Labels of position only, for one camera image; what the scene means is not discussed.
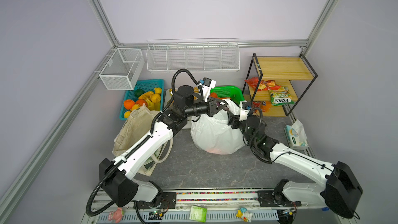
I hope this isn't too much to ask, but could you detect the orange drink bottle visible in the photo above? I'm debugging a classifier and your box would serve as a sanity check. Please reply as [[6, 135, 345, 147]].
[[260, 101, 272, 113]]

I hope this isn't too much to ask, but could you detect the toy orange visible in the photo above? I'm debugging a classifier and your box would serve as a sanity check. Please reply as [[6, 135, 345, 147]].
[[123, 99, 135, 111], [135, 99, 148, 106]]

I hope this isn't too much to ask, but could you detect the wooden black-frame shelf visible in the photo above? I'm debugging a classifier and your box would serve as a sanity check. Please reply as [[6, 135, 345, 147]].
[[245, 54, 318, 117]]

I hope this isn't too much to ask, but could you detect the small white wire basket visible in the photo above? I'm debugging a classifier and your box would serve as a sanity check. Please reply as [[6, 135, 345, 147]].
[[99, 48, 145, 91]]

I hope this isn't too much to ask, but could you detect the tissue pack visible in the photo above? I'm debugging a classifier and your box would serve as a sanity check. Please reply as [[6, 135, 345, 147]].
[[284, 120, 309, 150]]

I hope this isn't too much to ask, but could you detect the long white wire basket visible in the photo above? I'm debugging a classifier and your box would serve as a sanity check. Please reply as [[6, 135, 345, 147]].
[[146, 38, 240, 73]]

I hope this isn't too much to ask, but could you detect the pink toy figure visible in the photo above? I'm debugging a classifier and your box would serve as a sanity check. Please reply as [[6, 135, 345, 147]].
[[108, 207, 124, 224]]

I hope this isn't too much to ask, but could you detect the yellow white toy figure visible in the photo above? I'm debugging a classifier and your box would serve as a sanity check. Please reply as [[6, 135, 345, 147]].
[[236, 207, 253, 223]]

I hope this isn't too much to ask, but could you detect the white plastic grocery bag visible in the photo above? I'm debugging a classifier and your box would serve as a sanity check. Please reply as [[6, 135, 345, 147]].
[[190, 110, 245, 155]]

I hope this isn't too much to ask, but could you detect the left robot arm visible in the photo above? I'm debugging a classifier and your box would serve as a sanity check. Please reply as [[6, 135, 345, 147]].
[[86, 78, 227, 217]]

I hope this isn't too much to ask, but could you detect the green Fox's candy bag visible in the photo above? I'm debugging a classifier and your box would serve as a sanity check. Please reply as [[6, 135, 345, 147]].
[[270, 86, 294, 106]]

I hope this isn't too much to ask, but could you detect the red toy tomato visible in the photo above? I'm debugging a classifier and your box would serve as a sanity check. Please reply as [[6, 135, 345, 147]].
[[206, 147, 223, 155]]

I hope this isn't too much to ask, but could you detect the white plastic tray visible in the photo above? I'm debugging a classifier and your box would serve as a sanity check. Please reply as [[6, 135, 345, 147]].
[[163, 88, 192, 129]]

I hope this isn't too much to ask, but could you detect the red snack bag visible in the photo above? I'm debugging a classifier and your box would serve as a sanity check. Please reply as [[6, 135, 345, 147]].
[[245, 77, 281, 91]]

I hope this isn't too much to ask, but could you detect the beige canvas tote bag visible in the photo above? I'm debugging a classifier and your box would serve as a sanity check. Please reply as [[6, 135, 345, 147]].
[[112, 106, 173, 176]]

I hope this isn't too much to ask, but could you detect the yellow toy lemon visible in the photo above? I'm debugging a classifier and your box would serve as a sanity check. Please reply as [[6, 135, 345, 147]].
[[123, 111, 131, 119]]

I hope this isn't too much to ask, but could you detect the toy banana bunch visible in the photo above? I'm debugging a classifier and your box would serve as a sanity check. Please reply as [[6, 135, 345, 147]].
[[139, 91, 162, 111]]

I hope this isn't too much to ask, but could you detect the green toy lime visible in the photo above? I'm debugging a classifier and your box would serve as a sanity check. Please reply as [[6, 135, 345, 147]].
[[134, 89, 145, 98]]

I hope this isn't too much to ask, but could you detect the green small box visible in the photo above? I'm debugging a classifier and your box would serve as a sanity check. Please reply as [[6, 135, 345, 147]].
[[189, 205, 207, 223]]

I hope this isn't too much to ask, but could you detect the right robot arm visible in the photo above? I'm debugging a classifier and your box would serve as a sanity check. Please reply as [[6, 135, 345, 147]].
[[226, 101, 363, 219]]

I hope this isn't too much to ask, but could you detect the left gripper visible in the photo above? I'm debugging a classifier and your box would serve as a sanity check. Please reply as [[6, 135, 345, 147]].
[[184, 96, 228, 118]]

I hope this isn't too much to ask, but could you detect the green plastic basket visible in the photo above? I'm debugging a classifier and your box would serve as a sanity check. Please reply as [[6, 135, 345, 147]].
[[210, 86, 245, 105]]

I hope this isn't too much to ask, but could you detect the teal plastic basket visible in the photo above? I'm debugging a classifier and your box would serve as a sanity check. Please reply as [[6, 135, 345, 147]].
[[119, 79, 165, 121]]

